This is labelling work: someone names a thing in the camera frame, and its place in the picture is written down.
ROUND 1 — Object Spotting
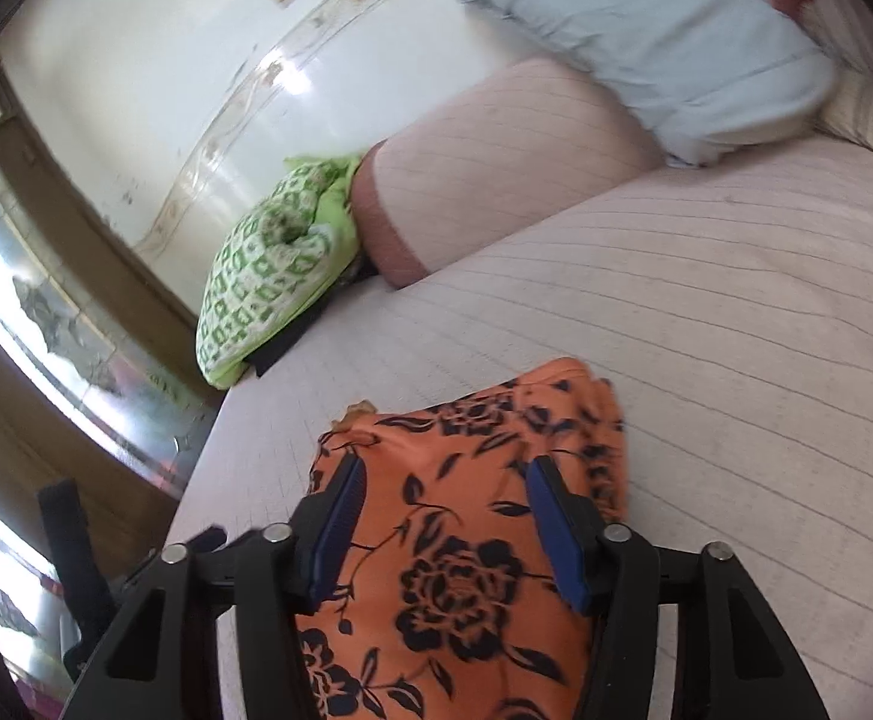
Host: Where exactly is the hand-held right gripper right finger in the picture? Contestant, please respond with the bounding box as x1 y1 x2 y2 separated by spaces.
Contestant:
524 454 832 720

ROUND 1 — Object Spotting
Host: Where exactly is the green patterned pillow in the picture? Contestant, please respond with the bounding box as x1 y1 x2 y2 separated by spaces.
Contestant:
196 151 367 391

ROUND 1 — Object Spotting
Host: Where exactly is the light blue pillow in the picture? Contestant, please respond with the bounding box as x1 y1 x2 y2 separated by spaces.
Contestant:
457 0 837 168

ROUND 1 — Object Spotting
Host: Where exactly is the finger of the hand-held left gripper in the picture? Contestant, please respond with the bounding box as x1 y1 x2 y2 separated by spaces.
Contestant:
37 480 111 620
117 526 229 587

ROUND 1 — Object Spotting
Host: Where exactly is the quilted pink bed mattress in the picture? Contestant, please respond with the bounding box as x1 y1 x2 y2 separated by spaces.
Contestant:
162 131 873 720

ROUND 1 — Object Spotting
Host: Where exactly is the wooden door frame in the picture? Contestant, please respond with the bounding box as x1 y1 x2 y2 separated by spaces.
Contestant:
0 60 206 361

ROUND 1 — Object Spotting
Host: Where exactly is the pink quilted bolster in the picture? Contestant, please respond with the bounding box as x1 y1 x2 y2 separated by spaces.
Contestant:
351 56 667 290

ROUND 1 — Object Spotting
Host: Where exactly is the orange floral garment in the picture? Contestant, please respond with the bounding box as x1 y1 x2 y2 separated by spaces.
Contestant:
293 358 627 720

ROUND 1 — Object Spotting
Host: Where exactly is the patterned glass door panel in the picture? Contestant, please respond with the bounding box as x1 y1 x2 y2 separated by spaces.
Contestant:
0 165 221 502

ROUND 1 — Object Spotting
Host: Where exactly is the striped beige pillow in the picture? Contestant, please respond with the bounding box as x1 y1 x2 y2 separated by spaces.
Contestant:
796 0 873 175

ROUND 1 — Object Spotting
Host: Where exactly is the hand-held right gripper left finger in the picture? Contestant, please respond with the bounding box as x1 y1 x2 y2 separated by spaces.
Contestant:
59 454 370 720

